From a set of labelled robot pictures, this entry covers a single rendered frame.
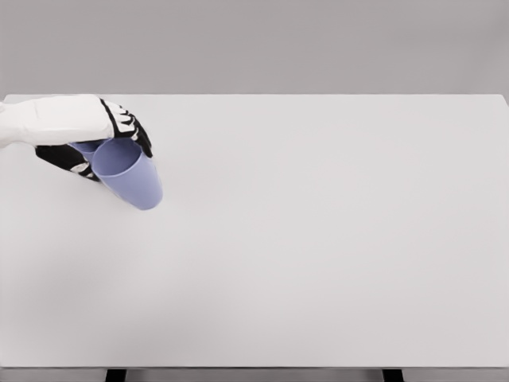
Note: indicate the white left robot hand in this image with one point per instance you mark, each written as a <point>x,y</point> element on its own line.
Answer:
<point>75,119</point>

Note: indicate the lavender blue plastic cup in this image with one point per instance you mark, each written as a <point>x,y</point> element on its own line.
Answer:
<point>85,146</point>
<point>133,187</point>

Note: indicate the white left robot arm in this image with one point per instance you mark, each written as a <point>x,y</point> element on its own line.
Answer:
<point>14,123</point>

